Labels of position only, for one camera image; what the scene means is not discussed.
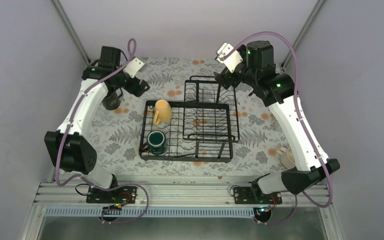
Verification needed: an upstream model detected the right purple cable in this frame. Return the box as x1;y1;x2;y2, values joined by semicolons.
221;31;333;226

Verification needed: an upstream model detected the yellow mug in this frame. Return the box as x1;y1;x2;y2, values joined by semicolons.
152;99;173;126

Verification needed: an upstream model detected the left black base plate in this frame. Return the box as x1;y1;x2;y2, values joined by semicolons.
86;186;138;205

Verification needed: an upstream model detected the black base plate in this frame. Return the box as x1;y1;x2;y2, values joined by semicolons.
86;186;138;205
230;186;283;205

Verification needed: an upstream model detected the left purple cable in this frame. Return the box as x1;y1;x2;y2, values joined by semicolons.
54;38;150;225

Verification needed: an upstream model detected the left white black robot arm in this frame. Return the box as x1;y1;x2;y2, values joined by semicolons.
44;46;150;203

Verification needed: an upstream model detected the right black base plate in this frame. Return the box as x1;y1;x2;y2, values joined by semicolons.
230;186;283;205

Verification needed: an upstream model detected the left aluminium frame post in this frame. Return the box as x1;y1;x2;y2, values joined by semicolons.
50;0;90;64

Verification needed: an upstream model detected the dark green mug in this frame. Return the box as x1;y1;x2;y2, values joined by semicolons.
140;130;167;156

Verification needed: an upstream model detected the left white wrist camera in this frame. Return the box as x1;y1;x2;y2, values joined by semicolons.
122;57;146;78

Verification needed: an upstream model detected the grey slotted cable duct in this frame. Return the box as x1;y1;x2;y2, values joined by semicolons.
43;206;255;218

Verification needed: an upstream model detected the black wire dish rack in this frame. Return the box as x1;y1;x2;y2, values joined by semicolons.
138;75;240;163

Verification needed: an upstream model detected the aluminium frame post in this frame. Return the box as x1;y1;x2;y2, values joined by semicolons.
50;0;90;64
280;0;327;71

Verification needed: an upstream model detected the floral patterned tablecloth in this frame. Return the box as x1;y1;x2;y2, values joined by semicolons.
87;58;289;177

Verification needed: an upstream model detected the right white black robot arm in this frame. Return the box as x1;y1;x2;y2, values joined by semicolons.
214;40;340;204

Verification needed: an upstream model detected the purple cable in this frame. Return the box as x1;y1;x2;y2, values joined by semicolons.
221;31;333;226
54;38;150;225

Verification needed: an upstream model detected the right aluminium frame post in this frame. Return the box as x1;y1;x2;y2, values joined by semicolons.
280;0;327;71

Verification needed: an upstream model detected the beige cream mug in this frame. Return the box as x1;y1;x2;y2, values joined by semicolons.
276;146;296;169

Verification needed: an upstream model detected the aluminium mounting rail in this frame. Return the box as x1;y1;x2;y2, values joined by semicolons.
33;182;329;207

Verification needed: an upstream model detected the black mug white rim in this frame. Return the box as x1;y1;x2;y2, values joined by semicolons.
102;88;123;111

